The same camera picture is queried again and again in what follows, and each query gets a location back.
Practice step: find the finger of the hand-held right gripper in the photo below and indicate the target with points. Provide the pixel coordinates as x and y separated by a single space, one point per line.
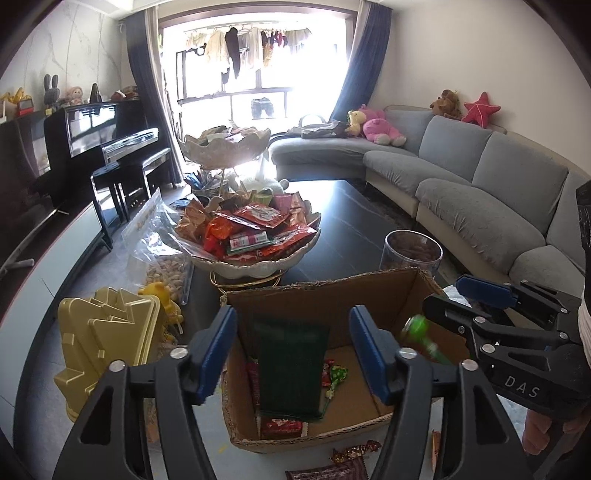
485 291
455 318

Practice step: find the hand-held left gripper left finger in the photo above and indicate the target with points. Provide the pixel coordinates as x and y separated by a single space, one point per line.
214 355

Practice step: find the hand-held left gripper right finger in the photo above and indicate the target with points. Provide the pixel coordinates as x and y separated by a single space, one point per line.
369 355

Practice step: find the green small candy packet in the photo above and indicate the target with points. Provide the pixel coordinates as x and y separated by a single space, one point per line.
334 376

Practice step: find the bright green candy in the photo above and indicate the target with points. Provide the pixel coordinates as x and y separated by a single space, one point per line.
422 344

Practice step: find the red orange snack packet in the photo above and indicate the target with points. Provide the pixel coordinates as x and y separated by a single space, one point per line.
252 381

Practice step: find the dark green snack packet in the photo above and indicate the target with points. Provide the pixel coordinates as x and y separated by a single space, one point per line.
288 369

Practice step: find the brown cardboard box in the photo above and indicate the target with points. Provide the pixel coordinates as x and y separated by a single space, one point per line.
300 297

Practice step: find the red small snack packet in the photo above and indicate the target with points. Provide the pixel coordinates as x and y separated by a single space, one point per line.
279 428

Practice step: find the person's right hand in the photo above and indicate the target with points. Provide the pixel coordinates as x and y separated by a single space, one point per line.
540 431

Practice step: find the yellow plastic toy figure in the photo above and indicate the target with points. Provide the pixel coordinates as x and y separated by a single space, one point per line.
161 297

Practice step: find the clear round nut jar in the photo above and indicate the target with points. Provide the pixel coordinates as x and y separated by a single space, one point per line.
408 251

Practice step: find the white tiered snack bowl stand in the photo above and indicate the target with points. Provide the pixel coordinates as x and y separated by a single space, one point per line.
244 267

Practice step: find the red gold wrapped candy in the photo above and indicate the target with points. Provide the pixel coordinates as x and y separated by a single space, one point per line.
355 451

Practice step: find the clear plastic bag of nuts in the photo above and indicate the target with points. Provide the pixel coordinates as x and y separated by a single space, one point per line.
161 272

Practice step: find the grey sectional sofa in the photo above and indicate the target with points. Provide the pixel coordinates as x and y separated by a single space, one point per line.
461 184

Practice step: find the orange chips bag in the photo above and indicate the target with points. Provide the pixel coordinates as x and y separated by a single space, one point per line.
436 450

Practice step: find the brown chocolate bar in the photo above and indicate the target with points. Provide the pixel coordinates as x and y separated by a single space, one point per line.
332 471

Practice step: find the pile of assorted snack packets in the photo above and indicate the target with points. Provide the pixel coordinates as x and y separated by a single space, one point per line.
249 226

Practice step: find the red star plush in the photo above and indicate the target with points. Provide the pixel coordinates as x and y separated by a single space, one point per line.
480 110

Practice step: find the white television cabinet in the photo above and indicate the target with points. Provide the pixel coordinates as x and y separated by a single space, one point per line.
60 258

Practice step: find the brown plush dog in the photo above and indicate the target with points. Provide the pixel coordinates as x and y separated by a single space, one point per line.
445 104

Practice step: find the pink plush bear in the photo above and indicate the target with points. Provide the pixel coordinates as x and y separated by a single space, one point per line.
381 127

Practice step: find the black piano bench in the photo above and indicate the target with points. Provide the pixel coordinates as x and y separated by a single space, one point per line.
124 168

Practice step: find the hanging denim shorts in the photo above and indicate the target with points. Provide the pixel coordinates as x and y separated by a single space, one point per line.
262 108

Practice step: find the flat screen television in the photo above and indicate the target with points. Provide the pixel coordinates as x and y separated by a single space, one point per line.
23 184

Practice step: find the black upright piano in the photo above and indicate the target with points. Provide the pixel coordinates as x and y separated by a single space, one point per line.
92 129

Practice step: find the blue curtain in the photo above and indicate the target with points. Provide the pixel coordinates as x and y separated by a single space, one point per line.
358 60
147 92

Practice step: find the brown pile on piano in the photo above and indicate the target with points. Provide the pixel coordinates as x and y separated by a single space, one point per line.
124 94

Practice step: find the black metronome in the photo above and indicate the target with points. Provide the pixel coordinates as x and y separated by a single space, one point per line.
95 94

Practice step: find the pink doll plush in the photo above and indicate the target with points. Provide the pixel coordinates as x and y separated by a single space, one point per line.
74 96

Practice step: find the grey rabbit plush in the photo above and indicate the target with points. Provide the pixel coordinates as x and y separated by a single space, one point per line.
51 94

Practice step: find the row of hanging clothes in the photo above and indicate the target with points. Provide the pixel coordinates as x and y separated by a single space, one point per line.
244 46

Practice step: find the small red box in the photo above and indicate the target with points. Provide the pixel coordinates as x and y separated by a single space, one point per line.
26 107

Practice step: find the yellow ribbon gift box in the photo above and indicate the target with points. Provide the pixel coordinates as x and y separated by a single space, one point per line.
11 104

